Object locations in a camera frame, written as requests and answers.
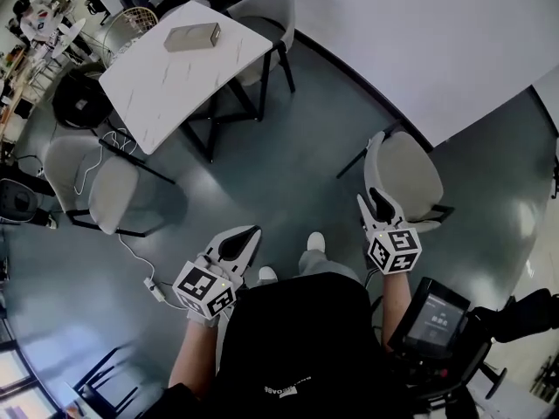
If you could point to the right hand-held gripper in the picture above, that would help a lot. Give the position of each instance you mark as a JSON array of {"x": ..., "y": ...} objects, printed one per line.
[{"x": 395, "y": 251}]

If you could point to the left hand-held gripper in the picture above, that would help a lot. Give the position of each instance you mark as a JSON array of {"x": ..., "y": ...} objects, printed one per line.
[{"x": 198, "y": 288}]

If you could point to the person's left forearm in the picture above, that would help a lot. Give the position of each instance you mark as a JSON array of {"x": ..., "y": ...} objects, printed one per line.
[{"x": 194, "y": 352}]

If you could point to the person's right forearm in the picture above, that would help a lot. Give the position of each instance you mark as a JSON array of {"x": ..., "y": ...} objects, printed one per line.
[{"x": 395, "y": 308}]

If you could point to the white marble table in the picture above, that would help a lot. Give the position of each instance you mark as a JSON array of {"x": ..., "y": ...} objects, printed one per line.
[{"x": 174, "y": 81}]

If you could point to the black round stool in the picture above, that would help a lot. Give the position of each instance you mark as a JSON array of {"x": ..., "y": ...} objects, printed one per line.
[{"x": 80, "y": 103}]

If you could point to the person's left hand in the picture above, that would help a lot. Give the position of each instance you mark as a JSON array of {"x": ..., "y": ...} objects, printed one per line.
[{"x": 209, "y": 266}]

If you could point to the person's left white shoe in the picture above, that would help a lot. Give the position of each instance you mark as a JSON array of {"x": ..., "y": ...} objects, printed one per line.
[{"x": 267, "y": 275}]

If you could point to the person's white shoe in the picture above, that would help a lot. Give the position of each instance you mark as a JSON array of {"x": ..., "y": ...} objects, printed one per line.
[
  {"x": 316, "y": 242},
  {"x": 267, "y": 275}
]

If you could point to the person's right white shoe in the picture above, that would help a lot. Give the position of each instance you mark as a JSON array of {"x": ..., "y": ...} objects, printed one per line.
[{"x": 316, "y": 242}]

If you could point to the person's grey trousers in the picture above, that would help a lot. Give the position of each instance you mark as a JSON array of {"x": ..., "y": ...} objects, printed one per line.
[{"x": 327, "y": 269}]

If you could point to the pale wristband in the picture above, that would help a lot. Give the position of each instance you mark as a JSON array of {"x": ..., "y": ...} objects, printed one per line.
[{"x": 203, "y": 320}]

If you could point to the white power strip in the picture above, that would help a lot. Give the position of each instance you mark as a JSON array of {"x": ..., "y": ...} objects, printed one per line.
[{"x": 154, "y": 289}]

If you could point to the person's black shirt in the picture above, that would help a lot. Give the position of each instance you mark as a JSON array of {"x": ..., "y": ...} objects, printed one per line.
[{"x": 297, "y": 343}]

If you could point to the black tablet screen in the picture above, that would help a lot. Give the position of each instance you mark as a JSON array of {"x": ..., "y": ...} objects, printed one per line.
[{"x": 432, "y": 321}]

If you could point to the black chest rig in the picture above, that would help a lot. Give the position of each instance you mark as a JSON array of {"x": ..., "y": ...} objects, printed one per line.
[{"x": 436, "y": 373}]

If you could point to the black high stool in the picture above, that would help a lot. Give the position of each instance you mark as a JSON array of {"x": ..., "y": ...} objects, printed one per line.
[{"x": 87, "y": 393}]

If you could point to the grey rectangular box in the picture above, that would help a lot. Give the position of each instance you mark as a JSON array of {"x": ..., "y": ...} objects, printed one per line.
[{"x": 192, "y": 37}]

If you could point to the black padded stool seat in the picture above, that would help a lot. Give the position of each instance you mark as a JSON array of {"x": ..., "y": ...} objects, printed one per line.
[{"x": 17, "y": 201}]

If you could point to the black framed window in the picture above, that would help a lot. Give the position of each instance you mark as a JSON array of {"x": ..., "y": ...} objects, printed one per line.
[{"x": 17, "y": 373}]

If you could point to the white round side table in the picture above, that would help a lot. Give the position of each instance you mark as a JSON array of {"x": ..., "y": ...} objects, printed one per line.
[{"x": 70, "y": 35}]

